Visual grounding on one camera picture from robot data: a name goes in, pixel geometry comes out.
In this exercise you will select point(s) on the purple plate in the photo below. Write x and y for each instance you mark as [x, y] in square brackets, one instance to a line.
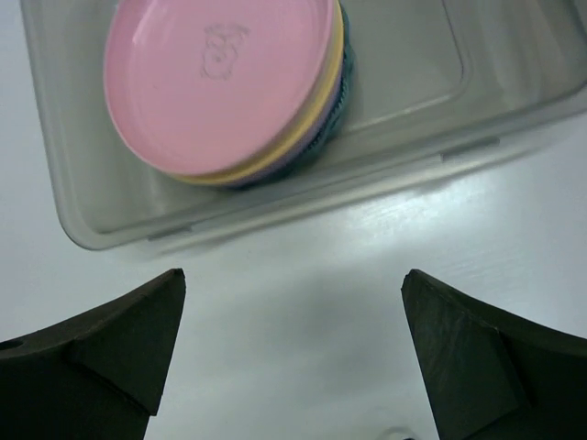
[305, 155]

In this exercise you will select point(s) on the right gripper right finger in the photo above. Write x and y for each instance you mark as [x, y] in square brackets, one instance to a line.
[490, 374]

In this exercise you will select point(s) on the pink plate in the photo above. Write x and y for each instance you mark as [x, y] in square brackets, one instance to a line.
[199, 88]

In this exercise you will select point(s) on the yellow plate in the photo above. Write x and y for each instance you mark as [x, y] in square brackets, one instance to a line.
[335, 73]

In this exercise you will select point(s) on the teal scalloped plate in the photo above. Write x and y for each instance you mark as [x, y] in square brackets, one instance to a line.
[347, 68]

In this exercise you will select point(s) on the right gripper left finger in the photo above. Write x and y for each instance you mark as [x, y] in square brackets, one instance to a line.
[98, 375]

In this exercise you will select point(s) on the clear plastic bin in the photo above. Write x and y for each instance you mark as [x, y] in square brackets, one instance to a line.
[439, 88]

